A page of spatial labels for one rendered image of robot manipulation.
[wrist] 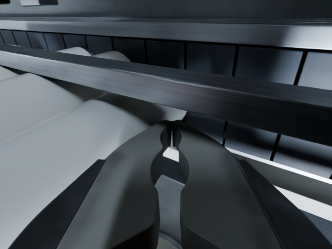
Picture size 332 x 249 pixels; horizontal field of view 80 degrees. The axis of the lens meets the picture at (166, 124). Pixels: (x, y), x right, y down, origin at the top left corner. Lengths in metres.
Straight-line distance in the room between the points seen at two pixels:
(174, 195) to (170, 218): 0.05
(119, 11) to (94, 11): 0.04
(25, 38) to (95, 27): 0.14
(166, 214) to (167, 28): 0.23
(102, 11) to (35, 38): 0.09
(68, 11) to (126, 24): 0.15
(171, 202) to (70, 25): 0.24
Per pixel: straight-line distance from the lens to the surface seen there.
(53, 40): 0.29
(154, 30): 0.18
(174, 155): 0.16
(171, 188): 0.26
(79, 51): 0.23
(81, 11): 0.32
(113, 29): 0.21
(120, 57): 0.19
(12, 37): 0.38
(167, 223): 0.32
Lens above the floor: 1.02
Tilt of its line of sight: 46 degrees down
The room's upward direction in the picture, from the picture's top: 131 degrees counter-clockwise
